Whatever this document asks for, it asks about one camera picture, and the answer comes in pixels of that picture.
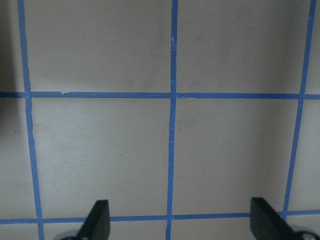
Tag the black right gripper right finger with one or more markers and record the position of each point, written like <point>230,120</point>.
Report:
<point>266,223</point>

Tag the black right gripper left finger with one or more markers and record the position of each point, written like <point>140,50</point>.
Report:
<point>97,224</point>

